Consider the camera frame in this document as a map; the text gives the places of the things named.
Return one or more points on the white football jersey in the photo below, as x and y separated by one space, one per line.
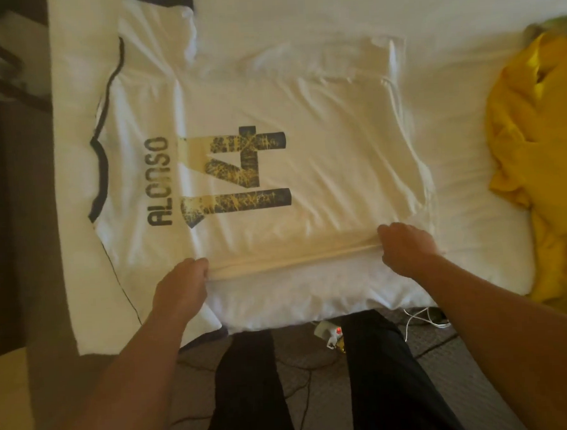
306 107

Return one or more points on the person's right forearm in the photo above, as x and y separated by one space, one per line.
508 343

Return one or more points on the white power strip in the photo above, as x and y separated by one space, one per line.
330 333

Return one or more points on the person's leg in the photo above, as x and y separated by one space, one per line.
397 387
245 395

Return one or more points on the person's left forearm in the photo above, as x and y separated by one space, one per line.
122 392

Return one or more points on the person's left hand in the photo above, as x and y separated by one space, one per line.
181 288

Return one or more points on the yellow shirt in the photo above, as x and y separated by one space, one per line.
545 142

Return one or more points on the person's left leg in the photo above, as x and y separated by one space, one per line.
245 395

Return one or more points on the person's right leg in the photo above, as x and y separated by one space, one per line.
397 387

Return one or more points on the white bed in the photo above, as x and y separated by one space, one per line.
463 13

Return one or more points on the person's right hand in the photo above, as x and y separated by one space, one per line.
407 249

